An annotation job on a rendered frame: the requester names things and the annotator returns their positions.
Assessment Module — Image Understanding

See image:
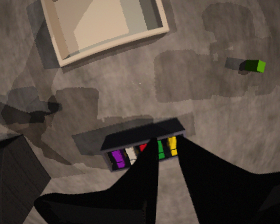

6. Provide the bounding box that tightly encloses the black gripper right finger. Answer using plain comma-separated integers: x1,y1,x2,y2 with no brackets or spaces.
175,136,280,224

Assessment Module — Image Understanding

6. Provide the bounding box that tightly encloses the red fuse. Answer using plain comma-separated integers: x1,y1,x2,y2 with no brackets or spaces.
139,143,146,151

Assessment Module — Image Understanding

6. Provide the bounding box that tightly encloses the beige rectangular tray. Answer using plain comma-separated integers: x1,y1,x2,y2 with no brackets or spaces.
40,0,170,67

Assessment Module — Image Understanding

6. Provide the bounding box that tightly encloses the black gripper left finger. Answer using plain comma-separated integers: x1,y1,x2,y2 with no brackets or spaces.
34,137,159,224

